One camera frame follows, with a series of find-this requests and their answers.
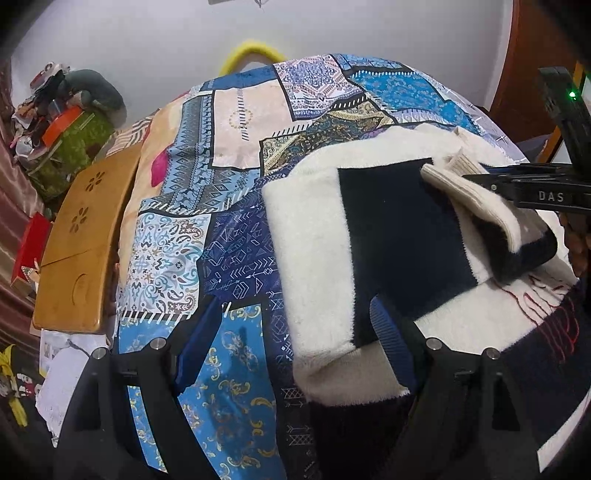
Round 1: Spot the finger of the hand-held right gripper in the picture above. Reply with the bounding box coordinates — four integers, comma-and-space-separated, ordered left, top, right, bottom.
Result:
462, 166, 515, 201

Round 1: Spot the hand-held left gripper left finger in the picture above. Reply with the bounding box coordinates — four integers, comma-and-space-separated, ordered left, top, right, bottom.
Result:
55, 295, 223, 480

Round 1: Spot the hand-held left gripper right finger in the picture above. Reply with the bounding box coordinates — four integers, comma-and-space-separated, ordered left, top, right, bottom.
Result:
369, 295, 541, 480

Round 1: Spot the cream and navy sweater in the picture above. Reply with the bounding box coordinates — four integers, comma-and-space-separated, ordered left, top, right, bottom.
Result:
262, 122, 591, 480

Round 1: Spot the brown wooden door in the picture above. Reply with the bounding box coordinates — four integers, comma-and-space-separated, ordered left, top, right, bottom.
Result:
489, 0, 583, 144

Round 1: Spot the blue patchwork print blanket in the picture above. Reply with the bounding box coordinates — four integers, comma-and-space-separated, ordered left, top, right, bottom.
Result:
104, 53, 522, 480

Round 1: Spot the white paper sheet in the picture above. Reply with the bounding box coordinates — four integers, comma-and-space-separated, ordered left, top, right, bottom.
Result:
36, 328, 112, 439

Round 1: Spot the wooden lap table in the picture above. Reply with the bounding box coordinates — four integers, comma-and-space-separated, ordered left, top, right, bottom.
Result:
32, 143, 141, 335

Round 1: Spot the yellow and black bag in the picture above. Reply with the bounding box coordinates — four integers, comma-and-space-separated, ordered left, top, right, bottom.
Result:
0, 344, 34, 426

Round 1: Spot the peach fleece blanket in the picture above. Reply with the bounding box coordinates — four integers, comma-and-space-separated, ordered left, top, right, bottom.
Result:
117, 92, 190, 259

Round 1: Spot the red box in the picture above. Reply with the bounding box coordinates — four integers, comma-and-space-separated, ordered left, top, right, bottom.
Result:
10, 212, 51, 296

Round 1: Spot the green patterned bag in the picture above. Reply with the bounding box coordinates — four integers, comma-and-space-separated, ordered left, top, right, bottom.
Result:
28, 111, 116, 201

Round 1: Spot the striped brown curtain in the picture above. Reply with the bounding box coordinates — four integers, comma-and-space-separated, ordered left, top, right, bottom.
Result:
0, 60, 47, 352

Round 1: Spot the orange box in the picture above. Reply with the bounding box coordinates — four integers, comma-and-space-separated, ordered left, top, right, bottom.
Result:
41, 107, 84, 144

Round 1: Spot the grey cloth bundle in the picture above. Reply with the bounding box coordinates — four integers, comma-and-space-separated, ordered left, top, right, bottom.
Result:
65, 69, 127, 125

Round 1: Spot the yellow foam hoop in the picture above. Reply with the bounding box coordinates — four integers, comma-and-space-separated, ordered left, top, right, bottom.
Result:
218, 41, 287, 77

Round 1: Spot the pile of small clutter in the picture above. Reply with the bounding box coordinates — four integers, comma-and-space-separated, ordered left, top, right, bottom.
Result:
11, 62, 75, 160

